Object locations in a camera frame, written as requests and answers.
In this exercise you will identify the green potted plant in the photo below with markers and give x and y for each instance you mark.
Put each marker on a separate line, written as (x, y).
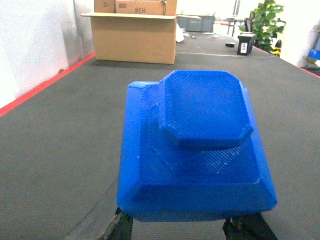
(267, 24)

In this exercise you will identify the small cardboard box on top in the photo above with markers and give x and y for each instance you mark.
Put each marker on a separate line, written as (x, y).
(146, 7)

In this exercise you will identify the large cardboard box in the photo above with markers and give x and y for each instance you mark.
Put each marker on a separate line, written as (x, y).
(135, 38)

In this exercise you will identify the black box with label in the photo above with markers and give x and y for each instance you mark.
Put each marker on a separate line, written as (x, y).
(246, 43)

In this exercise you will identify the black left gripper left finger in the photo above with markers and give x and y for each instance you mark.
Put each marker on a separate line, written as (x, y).
(120, 227)

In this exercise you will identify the blue block part with knob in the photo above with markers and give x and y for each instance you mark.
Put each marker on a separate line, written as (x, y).
(191, 150)

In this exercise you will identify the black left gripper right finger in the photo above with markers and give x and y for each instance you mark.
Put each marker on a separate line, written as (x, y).
(248, 227)

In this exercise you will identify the yellow black striped bollard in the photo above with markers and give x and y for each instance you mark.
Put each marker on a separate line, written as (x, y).
(277, 48)

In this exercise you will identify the dark grey table mat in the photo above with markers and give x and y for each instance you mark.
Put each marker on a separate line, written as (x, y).
(60, 149)

